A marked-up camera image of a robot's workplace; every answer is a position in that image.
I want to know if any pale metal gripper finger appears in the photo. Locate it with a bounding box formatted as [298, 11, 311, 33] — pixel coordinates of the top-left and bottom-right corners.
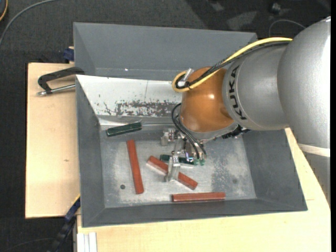
[160, 130, 176, 147]
[164, 155, 182, 183]

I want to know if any red-brown flat block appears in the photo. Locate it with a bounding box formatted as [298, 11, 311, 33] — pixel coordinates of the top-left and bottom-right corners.
[145, 155, 198, 191]
[171, 192, 227, 203]
[126, 139, 145, 195]

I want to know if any dark green flat block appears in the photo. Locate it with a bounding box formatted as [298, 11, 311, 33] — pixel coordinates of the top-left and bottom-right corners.
[106, 122, 143, 138]
[159, 154, 195, 168]

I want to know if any grey metal bin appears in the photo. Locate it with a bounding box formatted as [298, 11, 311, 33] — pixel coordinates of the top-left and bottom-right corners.
[72, 22, 308, 228]

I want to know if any pale wood flat board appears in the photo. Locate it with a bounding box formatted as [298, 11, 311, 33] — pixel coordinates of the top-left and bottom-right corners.
[25, 62, 81, 219]

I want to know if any black cylinder on white bracket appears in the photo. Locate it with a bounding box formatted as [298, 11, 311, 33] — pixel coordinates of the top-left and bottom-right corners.
[220, 126, 249, 141]

